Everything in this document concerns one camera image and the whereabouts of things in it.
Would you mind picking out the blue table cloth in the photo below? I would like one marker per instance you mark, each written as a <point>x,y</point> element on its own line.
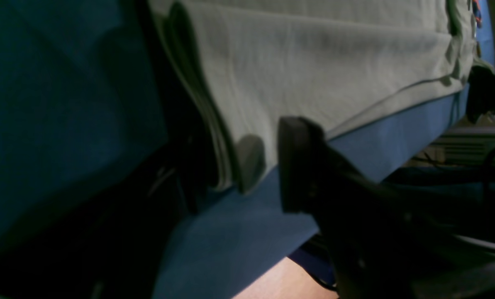
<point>78,111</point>

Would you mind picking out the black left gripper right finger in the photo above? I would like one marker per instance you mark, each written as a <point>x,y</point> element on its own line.
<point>381,244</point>

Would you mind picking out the green T-shirt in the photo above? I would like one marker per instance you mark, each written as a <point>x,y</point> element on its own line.
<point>340,63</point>

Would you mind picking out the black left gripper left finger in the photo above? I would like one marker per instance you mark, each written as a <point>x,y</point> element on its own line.
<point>111,246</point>

